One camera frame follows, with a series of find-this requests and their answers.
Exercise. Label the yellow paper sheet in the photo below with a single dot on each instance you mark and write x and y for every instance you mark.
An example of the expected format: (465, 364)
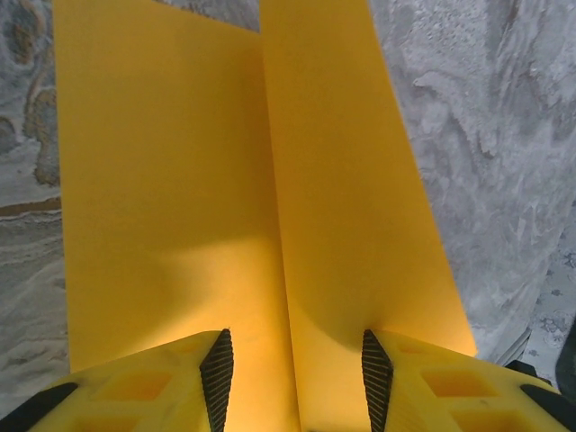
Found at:
(157, 180)

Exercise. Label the aluminium table side rail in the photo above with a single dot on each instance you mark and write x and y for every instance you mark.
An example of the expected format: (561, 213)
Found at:
(516, 350)

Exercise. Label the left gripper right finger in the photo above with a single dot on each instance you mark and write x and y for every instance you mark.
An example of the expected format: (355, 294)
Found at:
(450, 396)

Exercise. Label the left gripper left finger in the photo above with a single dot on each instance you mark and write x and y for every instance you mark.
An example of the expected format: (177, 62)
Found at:
(135, 396)

